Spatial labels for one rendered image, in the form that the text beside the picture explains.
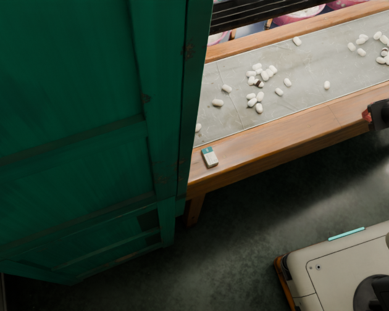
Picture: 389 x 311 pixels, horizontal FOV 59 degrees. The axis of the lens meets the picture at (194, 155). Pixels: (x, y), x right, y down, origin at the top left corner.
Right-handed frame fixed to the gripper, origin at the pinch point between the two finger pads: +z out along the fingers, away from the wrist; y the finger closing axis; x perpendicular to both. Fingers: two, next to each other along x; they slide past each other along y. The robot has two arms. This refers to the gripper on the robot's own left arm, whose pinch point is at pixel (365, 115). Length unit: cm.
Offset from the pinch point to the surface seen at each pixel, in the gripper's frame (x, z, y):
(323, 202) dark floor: 51, 86, -32
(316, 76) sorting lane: -14.0, 36.6, -11.5
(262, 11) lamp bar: -33.8, 9.7, 17.2
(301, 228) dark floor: 59, 82, -14
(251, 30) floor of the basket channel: -40, 57, 0
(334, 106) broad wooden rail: -2.3, 27.6, -10.4
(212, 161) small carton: 4.0, 22.1, 38.0
